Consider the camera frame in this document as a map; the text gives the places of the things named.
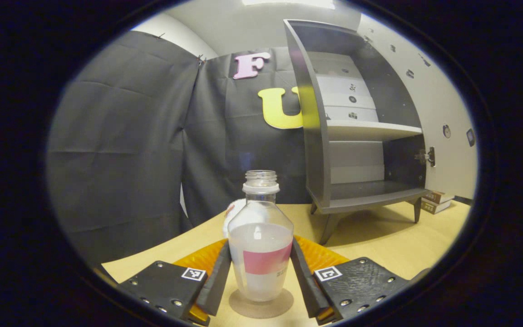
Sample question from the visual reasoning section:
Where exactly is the white soft cloth bundle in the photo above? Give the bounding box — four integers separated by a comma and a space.
222, 198, 247, 239

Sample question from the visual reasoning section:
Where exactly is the round brown coaster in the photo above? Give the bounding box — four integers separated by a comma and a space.
228, 288, 295, 319

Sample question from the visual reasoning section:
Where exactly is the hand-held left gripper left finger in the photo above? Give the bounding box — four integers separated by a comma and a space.
118, 241, 232, 327

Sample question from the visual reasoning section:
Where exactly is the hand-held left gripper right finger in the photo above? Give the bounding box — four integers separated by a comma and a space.
290, 235, 411, 325

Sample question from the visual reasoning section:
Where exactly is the dark grey cabinet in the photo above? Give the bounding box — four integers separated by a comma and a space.
283, 19, 437, 246

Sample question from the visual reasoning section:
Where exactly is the black backdrop cloth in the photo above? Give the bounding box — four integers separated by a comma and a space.
46, 30, 316, 268

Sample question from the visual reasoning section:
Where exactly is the long ceiling light panel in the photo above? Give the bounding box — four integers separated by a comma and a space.
242, 0, 336, 10

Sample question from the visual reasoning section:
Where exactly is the clear bottle with pink label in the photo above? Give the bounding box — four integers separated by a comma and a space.
227, 170, 295, 302

